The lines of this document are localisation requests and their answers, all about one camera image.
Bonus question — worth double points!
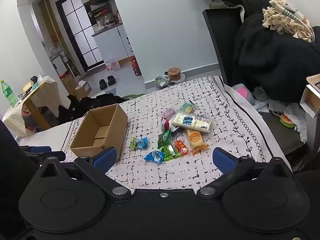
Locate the burger toy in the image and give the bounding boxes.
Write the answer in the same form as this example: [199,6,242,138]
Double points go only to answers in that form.
[280,114,296,128]

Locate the red white snack packet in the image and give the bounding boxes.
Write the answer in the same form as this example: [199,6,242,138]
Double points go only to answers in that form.
[161,119,170,132]

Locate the green blue candy packet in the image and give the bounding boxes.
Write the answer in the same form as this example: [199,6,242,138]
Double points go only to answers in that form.
[130,137,148,150]

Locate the patterned white table cloth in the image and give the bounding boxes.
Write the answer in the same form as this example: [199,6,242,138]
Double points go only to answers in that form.
[61,75,293,190]

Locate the black slipper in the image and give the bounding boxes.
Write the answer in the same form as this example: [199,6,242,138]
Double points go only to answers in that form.
[99,79,107,90]
[107,75,116,86]

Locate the purple cake packet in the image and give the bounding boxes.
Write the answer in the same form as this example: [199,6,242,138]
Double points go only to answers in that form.
[161,108,176,120]

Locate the small floor cardboard box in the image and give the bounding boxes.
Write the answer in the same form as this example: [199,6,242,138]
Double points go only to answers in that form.
[74,80,92,100]

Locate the dark green snack packet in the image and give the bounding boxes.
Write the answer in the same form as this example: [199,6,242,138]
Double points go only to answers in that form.
[157,129,171,149]

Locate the black clothes on floor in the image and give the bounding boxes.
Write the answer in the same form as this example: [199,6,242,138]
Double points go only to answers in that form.
[57,93,127,124]

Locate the beige fringed blanket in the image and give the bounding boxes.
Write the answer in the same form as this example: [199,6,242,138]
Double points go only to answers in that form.
[262,0,316,43]

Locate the side table with cloth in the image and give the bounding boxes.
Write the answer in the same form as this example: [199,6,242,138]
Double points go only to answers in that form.
[2,76,71,138]

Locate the black slipper right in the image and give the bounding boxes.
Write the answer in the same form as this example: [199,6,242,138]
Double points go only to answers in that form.
[107,75,116,86]

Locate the orange snack packet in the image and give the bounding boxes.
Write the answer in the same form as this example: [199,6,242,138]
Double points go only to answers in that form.
[174,140,189,156]

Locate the large cream cake pack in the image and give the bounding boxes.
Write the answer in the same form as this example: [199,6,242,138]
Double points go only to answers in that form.
[172,112,214,133]

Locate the pink grey plush toy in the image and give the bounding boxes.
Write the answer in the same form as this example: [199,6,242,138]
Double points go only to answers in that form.
[232,83,255,106]

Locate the blue snack packet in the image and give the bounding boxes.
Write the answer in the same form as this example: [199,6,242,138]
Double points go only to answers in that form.
[143,151,165,164]

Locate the wooden lid jar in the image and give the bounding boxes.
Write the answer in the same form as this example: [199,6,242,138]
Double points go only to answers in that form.
[165,67,181,81]

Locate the orange label rice cracker pack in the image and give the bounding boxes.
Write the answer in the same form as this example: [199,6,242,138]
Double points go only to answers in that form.
[187,129,209,155]

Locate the pink plastic bag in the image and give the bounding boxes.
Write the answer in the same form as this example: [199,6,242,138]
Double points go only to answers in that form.
[105,58,120,72]

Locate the teal band biscuit packet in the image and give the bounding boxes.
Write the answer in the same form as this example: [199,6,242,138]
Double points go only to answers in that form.
[180,102,197,114]

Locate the glass jar on floor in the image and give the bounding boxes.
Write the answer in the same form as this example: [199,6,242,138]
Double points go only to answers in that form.
[155,75,171,89]

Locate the black clothes pile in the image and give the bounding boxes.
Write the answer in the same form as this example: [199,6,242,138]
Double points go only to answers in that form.
[222,0,319,103]

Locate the white drawer box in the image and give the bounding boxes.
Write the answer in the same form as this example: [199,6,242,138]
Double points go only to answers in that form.
[300,74,320,118]

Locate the green soda bottle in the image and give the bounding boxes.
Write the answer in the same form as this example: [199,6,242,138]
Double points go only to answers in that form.
[0,79,17,107]

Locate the black slipper left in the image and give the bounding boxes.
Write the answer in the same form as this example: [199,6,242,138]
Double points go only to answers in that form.
[99,79,107,90]

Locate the light green snack packet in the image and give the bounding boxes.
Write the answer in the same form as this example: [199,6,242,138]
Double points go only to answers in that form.
[160,145,180,162]

